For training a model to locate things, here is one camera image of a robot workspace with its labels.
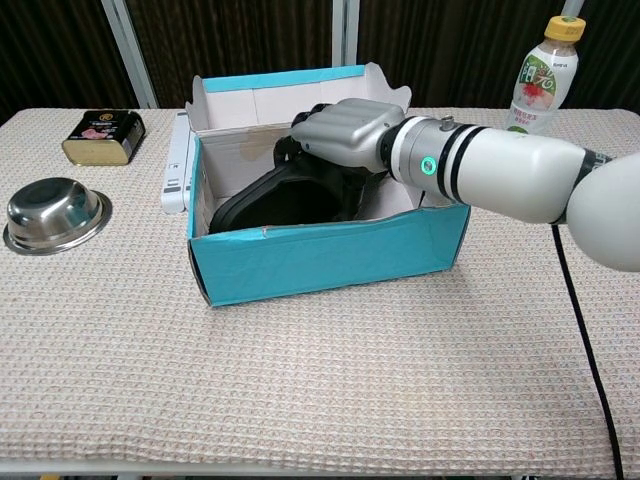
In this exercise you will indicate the stainless steel bowl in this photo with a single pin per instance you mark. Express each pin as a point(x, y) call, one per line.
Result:
point(55, 217)

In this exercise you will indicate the black and gold tin can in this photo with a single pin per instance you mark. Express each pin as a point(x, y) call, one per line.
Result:
point(102, 137)

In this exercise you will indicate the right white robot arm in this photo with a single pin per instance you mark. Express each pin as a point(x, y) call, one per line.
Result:
point(510, 170)

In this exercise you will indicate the right silver and black robot hand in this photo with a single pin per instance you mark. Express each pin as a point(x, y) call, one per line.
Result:
point(345, 132)

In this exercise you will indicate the beige waffle tablecloth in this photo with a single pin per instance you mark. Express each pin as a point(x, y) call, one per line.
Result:
point(300, 375)

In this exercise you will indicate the light blue cardboard box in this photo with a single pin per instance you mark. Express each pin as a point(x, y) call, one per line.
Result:
point(325, 255)

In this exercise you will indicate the white power strip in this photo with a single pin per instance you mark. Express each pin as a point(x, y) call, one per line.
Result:
point(175, 165)

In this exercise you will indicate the black rubber slipper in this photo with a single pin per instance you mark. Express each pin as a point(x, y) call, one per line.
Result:
point(280, 200)

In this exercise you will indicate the drink bottle with yellow cap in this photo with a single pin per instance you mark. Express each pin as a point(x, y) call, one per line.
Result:
point(542, 80)

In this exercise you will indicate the aluminium frame post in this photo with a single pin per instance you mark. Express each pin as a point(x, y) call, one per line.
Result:
point(131, 55)
point(572, 7)
point(345, 32)

